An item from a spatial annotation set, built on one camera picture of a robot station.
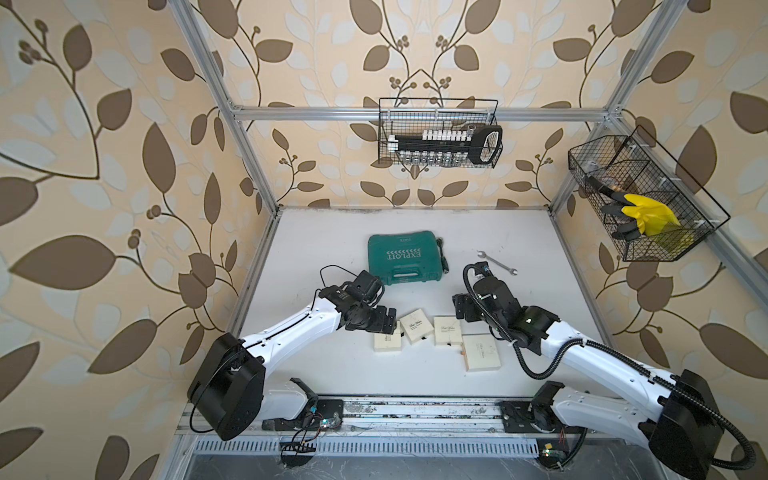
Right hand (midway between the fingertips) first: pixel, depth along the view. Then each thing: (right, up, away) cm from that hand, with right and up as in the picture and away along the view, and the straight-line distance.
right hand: (467, 296), depth 83 cm
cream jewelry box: (-23, -13, +2) cm, 27 cm away
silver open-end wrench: (+11, +11, +24) cm, 28 cm away
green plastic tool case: (-17, +10, +17) cm, 26 cm away
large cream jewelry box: (+4, -16, -1) cm, 16 cm away
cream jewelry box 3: (-5, -11, +3) cm, 12 cm away
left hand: (-24, -7, 0) cm, 25 cm away
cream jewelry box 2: (-14, -10, +4) cm, 18 cm away
